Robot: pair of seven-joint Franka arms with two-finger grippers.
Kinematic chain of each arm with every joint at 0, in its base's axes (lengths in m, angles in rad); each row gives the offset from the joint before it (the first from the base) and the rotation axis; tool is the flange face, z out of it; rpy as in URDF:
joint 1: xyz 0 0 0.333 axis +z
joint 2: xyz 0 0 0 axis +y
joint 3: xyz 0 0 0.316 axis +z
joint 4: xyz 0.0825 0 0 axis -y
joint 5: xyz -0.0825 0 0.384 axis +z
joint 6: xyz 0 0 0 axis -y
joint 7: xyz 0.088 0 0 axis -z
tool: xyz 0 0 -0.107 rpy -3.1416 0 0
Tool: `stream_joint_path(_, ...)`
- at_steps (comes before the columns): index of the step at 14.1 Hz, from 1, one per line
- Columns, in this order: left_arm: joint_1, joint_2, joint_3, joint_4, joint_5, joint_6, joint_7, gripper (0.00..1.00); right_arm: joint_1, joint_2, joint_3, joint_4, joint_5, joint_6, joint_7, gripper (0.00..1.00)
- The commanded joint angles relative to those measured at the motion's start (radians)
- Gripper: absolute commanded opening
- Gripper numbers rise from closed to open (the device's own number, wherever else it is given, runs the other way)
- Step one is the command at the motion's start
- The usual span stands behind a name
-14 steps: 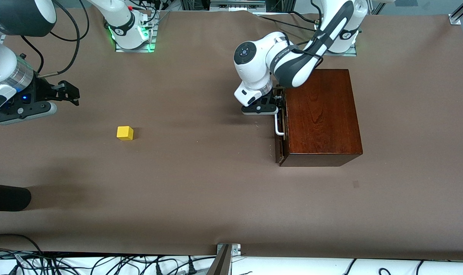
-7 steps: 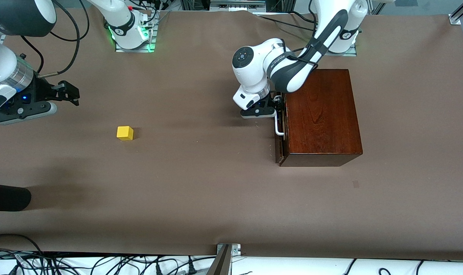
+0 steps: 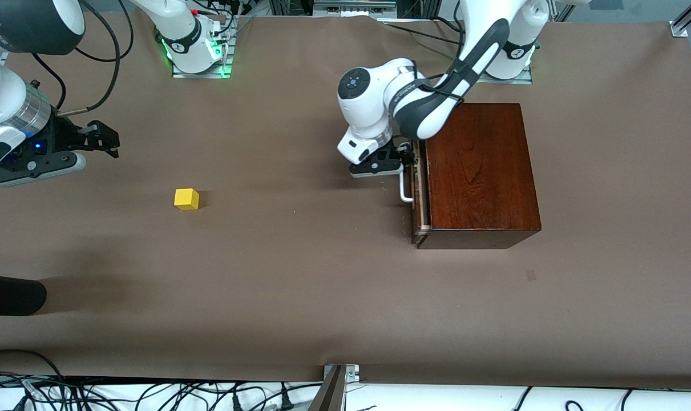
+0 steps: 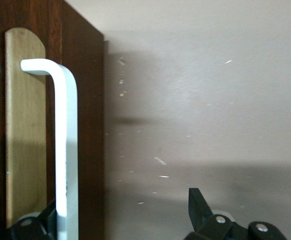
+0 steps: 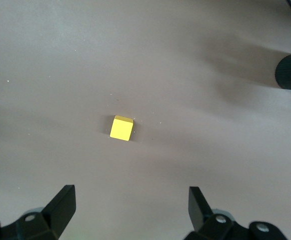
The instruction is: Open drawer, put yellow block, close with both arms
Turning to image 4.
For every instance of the dark brown wooden cabinet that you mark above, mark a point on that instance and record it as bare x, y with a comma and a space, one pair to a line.
90, 125

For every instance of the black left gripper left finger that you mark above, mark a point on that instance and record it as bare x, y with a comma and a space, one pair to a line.
35, 228

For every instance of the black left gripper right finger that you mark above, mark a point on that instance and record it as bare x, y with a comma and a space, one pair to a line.
210, 227

